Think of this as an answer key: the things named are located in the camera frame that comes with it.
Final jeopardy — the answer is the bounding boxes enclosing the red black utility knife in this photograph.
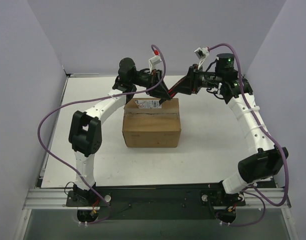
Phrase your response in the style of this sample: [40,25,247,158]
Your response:
[160,85,181,101]

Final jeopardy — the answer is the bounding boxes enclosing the brown cardboard express box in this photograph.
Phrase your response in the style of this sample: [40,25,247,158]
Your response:
[122,98,181,148]

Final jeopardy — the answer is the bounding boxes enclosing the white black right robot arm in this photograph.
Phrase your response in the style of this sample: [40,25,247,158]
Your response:
[168,53,289,194]

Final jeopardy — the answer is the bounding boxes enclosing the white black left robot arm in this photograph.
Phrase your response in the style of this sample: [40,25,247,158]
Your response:
[68,55,170,206]

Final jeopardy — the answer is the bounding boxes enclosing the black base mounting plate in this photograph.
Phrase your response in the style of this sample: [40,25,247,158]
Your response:
[66,183,246,223]

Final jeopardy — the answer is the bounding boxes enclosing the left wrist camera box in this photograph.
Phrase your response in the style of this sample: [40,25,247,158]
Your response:
[148,55,162,72]

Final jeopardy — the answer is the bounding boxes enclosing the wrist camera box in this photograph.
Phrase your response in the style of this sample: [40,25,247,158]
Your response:
[194,47,209,70]
[148,55,162,72]

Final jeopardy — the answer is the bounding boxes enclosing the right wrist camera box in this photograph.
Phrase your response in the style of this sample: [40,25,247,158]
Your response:
[194,47,209,70]

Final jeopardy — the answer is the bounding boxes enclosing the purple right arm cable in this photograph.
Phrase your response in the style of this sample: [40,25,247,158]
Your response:
[209,43,290,227]

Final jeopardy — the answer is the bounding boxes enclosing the aluminium front frame rail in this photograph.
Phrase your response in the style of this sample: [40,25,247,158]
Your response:
[23,188,284,210]

